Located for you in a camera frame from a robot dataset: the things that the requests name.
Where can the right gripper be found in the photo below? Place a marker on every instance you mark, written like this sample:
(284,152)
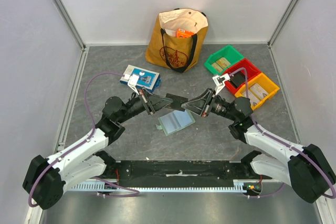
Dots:
(209,103)

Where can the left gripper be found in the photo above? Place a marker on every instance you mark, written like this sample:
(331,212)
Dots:
(159,102)

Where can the black credit card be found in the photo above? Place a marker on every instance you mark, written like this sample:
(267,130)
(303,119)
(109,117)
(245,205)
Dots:
(177,101)

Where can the green card holder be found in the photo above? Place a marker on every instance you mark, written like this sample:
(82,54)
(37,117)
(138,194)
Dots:
(175,121)

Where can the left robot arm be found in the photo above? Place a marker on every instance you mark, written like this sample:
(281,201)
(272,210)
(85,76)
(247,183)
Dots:
(47,179)

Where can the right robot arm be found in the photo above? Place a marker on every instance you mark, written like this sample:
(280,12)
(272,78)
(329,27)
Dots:
(304,168)

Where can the black card in red bin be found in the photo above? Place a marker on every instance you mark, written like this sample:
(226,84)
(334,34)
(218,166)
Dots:
(237,79)

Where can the gold card in green bin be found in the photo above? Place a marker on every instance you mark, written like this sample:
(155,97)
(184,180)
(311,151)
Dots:
(223,62)

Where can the silver card in yellow bin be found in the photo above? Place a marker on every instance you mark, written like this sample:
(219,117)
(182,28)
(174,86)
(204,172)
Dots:
(258,91)

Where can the blue white product box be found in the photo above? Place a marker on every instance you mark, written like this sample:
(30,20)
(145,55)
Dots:
(148,79)

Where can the green plastic bin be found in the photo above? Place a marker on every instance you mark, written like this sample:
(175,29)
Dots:
(229,52)

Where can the red plastic bin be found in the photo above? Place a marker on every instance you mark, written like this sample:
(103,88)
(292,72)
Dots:
(252,71)

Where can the brown tote bag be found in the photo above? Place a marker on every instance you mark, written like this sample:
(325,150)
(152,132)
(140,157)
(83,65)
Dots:
(168,51)

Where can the yellow plastic bin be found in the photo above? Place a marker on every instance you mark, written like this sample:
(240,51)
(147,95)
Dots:
(265,82)

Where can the orange box in bag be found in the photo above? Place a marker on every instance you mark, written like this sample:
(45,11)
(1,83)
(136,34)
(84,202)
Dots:
(182,33)

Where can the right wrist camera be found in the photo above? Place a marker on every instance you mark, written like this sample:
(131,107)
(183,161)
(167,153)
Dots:
(220,82)

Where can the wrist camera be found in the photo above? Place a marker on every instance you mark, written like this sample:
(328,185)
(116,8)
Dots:
(132,82)
(220,82)

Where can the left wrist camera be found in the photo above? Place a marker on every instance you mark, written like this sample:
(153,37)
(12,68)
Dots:
(132,82)

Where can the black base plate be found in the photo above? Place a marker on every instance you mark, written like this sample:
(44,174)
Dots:
(222,169)

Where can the slotted cable duct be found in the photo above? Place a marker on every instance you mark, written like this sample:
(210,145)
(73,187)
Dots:
(99,186)

